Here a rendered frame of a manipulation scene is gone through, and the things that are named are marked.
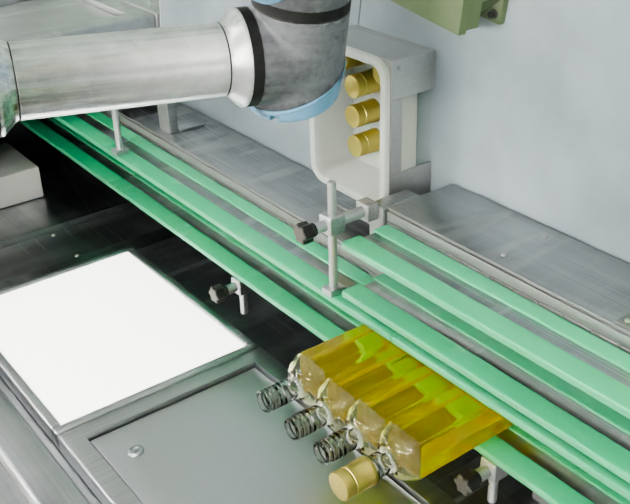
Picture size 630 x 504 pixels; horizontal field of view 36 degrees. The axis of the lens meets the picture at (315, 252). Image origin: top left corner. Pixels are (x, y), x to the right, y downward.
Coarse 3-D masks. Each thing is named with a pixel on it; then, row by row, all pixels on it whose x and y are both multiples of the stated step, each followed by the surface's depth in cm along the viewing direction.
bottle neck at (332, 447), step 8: (336, 432) 110; (344, 432) 110; (352, 432) 110; (320, 440) 109; (328, 440) 109; (336, 440) 109; (344, 440) 109; (352, 440) 110; (360, 440) 110; (320, 448) 110; (328, 448) 108; (336, 448) 108; (344, 448) 109; (352, 448) 110; (320, 456) 110; (328, 456) 108; (336, 456) 109
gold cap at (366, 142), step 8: (376, 128) 142; (352, 136) 141; (360, 136) 140; (368, 136) 141; (376, 136) 141; (352, 144) 141; (360, 144) 140; (368, 144) 141; (376, 144) 141; (352, 152) 142; (360, 152) 140; (368, 152) 141
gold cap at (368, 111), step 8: (352, 104) 139; (360, 104) 139; (368, 104) 139; (376, 104) 140; (352, 112) 139; (360, 112) 138; (368, 112) 139; (376, 112) 140; (352, 120) 140; (360, 120) 138; (368, 120) 140; (376, 120) 141
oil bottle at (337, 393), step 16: (384, 352) 122; (400, 352) 121; (352, 368) 119; (368, 368) 119; (384, 368) 119; (400, 368) 118; (416, 368) 119; (336, 384) 116; (352, 384) 116; (368, 384) 116; (384, 384) 116; (320, 400) 116; (336, 400) 114; (352, 400) 114; (336, 416) 114
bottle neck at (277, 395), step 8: (280, 384) 118; (288, 384) 118; (296, 384) 118; (264, 392) 116; (272, 392) 116; (280, 392) 117; (288, 392) 117; (296, 392) 118; (264, 400) 118; (272, 400) 116; (280, 400) 117; (288, 400) 118; (264, 408) 117; (272, 408) 116
